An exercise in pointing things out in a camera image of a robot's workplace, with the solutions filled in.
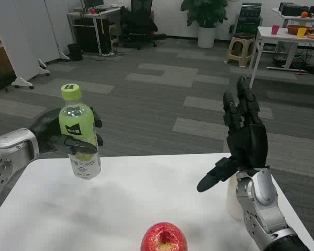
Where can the white plant pot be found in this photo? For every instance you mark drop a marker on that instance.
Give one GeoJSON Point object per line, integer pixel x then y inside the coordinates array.
{"type": "Point", "coordinates": [206, 36]}

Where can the black equipment box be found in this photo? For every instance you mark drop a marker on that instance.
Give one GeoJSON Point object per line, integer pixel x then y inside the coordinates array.
{"type": "Point", "coordinates": [290, 9]}

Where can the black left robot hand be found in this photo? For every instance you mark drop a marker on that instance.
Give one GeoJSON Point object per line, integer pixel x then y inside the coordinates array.
{"type": "Point", "coordinates": [45, 128]}

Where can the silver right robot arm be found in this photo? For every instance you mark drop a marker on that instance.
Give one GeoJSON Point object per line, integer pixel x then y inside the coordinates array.
{"type": "Point", "coordinates": [264, 206]}

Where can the white paper cup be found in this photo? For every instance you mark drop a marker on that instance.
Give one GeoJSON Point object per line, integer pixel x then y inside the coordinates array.
{"type": "Point", "coordinates": [233, 201]}

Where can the red apple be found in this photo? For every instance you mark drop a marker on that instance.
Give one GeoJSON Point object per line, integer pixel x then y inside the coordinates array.
{"type": "Point", "coordinates": [163, 238]}

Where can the beige plastic stool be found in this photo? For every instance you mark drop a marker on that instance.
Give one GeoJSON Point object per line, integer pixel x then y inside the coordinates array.
{"type": "Point", "coordinates": [242, 39]}

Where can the orange fruit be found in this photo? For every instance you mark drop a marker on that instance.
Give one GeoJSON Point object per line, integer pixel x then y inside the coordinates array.
{"type": "Point", "coordinates": [304, 14]}

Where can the wide white partition panel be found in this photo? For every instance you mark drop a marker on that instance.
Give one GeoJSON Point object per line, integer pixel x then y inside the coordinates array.
{"type": "Point", "coordinates": [18, 39]}

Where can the green drink bottle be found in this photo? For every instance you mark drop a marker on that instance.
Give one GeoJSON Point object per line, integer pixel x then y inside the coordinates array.
{"type": "Point", "coordinates": [76, 120]}

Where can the white office desk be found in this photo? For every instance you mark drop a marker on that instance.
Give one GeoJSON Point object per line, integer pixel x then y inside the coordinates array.
{"type": "Point", "coordinates": [94, 15]}

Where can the orange bowl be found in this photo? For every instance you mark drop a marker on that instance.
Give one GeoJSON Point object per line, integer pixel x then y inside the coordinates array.
{"type": "Point", "coordinates": [293, 30]}

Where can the yellow cup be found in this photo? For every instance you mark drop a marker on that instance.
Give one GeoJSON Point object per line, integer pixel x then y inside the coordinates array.
{"type": "Point", "coordinates": [301, 32]}

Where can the white side table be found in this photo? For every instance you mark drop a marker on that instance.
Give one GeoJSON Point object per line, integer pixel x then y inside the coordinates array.
{"type": "Point", "coordinates": [277, 38]}

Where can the black cabinet under desk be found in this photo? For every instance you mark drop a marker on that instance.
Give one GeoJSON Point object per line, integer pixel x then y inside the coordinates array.
{"type": "Point", "coordinates": [89, 39]}

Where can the white power strip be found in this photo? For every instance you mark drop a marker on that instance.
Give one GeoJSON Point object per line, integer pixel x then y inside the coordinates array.
{"type": "Point", "coordinates": [108, 54]}

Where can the white table with boxes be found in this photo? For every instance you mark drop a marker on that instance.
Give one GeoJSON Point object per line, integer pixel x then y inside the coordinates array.
{"type": "Point", "coordinates": [293, 17]}

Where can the brown wooden box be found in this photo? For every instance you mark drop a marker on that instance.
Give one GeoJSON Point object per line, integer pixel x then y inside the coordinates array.
{"type": "Point", "coordinates": [0, 60]}

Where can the pink cup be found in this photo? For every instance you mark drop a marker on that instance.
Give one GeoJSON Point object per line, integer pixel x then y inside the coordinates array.
{"type": "Point", "coordinates": [275, 29]}

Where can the black trash bin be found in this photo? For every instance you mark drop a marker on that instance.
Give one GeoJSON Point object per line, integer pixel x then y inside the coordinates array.
{"type": "Point", "coordinates": [75, 52]}

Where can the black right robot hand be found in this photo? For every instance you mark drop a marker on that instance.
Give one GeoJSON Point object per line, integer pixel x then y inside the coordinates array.
{"type": "Point", "coordinates": [248, 146]}

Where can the narrow white partition panel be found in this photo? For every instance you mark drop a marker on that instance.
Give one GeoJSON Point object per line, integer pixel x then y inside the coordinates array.
{"type": "Point", "coordinates": [60, 26]}

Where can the green leafy plant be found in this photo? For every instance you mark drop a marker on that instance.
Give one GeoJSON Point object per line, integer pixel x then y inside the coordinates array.
{"type": "Point", "coordinates": [204, 11]}

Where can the green black equipment stack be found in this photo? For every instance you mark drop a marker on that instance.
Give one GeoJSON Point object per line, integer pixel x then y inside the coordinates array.
{"type": "Point", "coordinates": [248, 21]}

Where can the black office chair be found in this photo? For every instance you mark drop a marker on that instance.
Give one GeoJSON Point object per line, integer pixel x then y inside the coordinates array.
{"type": "Point", "coordinates": [138, 23]}

